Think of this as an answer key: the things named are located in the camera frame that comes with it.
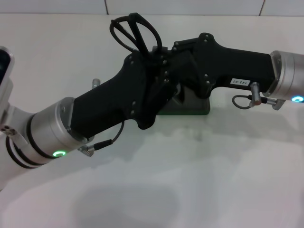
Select black glasses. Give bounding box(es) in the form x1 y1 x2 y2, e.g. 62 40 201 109
110 13 163 66

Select green glasses case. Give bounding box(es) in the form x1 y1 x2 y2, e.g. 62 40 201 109
156 87 211 116

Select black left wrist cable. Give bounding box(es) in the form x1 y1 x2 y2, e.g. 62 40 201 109
78 121 125 157

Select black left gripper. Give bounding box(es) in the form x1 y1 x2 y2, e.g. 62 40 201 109
67 53 181 141

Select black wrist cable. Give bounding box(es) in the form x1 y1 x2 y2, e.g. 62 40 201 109
232 94 285 110
78 121 125 157

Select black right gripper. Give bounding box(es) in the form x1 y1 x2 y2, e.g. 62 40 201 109
152 33 277 98

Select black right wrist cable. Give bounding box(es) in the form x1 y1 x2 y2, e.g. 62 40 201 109
232 94 285 110

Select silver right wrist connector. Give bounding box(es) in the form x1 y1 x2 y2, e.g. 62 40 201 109
251 82 262 105

